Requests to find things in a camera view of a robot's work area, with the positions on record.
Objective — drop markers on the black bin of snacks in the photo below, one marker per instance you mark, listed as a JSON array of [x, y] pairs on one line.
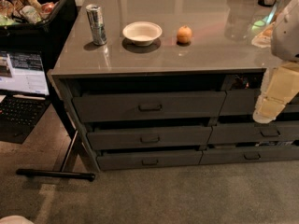
[[46, 37]]

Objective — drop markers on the grey drawer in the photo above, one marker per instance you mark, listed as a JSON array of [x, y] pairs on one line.
[[138, 106], [249, 154], [254, 132], [242, 102], [149, 137], [136, 160]]

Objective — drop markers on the chip bags in drawer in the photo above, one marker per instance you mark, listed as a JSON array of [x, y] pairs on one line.
[[240, 82]]

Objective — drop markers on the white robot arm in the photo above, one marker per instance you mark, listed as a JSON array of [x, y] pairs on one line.
[[285, 35]]

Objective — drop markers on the orange fruit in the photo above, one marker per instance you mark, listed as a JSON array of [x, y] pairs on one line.
[[184, 34]]

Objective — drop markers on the grey drawer cabinet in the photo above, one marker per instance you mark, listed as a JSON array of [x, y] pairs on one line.
[[220, 48]]

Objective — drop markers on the black laptop stand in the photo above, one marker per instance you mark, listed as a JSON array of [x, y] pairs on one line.
[[68, 152]]

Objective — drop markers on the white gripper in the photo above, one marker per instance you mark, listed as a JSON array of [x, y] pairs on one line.
[[286, 36]]

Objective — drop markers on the silver drink can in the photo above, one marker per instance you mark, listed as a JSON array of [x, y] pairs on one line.
[[96, 20]]

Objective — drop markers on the open laptop computer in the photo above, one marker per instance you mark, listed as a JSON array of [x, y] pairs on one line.
[[24, 94]]

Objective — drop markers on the white paper bowl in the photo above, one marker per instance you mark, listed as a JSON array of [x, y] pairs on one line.
[[142, 33]]

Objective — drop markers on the glass jar of snacks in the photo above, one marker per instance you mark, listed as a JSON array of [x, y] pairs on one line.
[[263, 39]]

